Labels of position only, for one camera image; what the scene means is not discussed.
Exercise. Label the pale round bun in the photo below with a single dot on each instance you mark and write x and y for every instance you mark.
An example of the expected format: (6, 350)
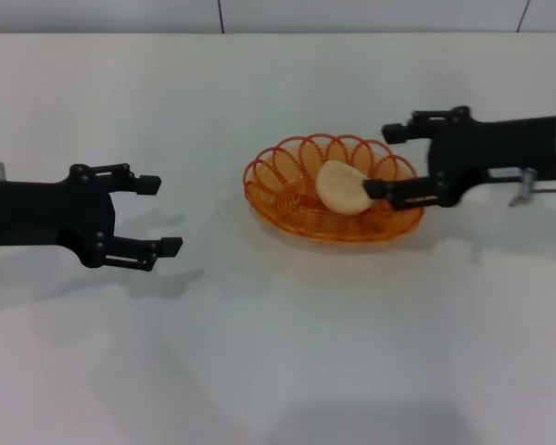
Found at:
(340, 187)

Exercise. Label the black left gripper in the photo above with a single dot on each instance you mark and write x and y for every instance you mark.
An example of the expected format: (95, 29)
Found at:
(41, 213)

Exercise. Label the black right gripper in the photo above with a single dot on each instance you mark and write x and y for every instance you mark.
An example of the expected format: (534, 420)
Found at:
(491, 148)

